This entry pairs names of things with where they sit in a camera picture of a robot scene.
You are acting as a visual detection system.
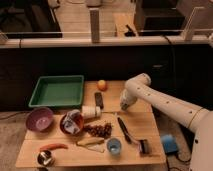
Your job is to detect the white post right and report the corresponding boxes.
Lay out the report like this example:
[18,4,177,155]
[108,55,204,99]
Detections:
[181,6,204,41]

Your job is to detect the dish brush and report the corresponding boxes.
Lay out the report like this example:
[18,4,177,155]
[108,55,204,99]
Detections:
[135,139,150,155]

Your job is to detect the blue cup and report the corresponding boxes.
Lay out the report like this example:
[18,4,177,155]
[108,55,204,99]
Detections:
[107,138,121,155]

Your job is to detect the black handled tool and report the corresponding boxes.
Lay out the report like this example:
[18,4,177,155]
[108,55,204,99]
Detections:
[117,117,132,144]

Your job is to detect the red chili pepper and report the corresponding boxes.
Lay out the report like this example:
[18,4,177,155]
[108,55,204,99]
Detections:
[39,143,68,151]

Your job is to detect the orange fruit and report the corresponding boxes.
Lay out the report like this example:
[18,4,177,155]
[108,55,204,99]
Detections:
[97,80,107,91]

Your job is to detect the black box background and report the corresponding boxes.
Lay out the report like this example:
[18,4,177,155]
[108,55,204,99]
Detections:
[134,0,185,30]

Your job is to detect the white post left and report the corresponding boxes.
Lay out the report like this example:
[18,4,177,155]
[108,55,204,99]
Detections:
[90,8,100,43]

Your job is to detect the black remote control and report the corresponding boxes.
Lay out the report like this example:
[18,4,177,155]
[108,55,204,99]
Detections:
[94,92,104,109]

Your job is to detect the white metal rail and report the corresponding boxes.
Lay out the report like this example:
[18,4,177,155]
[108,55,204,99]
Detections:
[0,35,213,49]

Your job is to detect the brown bowl with wrapper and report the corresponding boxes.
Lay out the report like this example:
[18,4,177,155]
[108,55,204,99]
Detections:
[60,109,84,135]

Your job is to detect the green plastic tray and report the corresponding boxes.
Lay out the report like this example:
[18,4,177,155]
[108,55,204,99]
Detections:
[28,75,84,108]

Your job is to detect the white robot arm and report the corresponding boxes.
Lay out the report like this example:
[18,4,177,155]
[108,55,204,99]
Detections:
[120,73,213,171]

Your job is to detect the blue box on floor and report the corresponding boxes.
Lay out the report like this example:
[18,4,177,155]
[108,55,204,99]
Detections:
[161,134,179,154]

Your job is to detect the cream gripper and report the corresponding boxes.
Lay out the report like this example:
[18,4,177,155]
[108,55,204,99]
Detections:
[120,89,136,110]

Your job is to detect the bunch of dark grapes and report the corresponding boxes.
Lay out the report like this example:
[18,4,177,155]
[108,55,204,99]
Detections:
[83,123,112,139]

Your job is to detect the white post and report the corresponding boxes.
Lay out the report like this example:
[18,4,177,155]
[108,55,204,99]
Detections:
[90,8,100,43]
[181,6,204,41]

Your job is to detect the purple bowl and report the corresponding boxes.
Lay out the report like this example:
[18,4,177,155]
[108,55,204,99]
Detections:
[26,107,54,132]

